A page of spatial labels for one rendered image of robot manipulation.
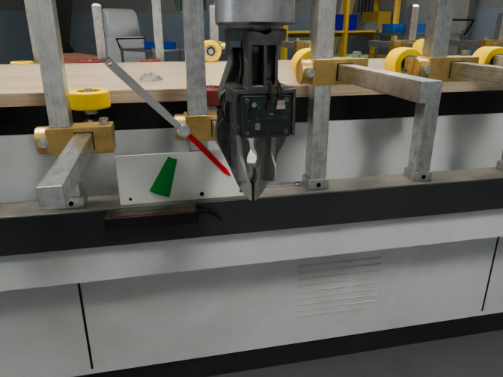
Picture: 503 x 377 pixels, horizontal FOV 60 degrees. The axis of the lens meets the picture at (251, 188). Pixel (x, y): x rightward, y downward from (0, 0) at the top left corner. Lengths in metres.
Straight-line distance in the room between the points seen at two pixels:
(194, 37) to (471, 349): 1.37
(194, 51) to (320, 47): 0.24
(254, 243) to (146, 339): 0.51
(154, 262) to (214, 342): 0.47
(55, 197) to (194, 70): 0.38
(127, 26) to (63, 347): 6.11
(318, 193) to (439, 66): 0.36
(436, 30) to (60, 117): 0.75
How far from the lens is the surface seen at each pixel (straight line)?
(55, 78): 0.85
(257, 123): 0.48
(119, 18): 7.10
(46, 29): 0.85
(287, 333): 1.41
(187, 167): 0.86
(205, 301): 1.28
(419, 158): 1.04
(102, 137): 0.85
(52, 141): 0.87
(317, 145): 0.92
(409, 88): 0.67
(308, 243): 1.02
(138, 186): 0.87
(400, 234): 1.11
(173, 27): 10.83
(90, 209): 0.89
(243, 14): 0.48
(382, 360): 1.60
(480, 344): 1.78
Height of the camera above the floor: 1.03
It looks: 20 degrees down
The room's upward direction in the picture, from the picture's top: straight up
